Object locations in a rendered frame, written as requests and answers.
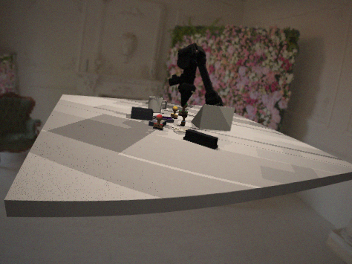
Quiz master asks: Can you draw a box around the red-handled rubber stamp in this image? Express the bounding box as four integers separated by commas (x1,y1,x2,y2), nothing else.
153,115,163,130

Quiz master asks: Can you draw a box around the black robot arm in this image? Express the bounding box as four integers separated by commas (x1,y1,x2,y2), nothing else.
169,43,224,106

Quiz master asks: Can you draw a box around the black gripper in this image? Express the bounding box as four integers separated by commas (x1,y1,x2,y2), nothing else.
178,71,196,106

